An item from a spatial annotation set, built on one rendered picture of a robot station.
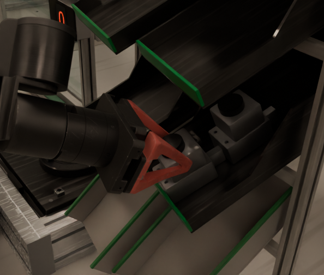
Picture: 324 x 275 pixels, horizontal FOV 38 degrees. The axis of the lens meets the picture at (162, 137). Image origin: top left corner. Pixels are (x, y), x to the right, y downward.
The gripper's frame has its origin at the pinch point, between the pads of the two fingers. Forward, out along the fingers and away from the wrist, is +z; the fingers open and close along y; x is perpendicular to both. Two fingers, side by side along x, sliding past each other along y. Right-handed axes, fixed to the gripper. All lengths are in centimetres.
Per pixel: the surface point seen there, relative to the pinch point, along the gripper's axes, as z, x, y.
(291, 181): 12.0, -2.8, -6.5
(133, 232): 5.8, 18.3, 7.2
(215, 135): 5.1, -2.9, 1.1
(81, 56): 11, 13, 64
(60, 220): 3.2, 31.4, 24.2
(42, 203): 0.6, 31.6, 28.8
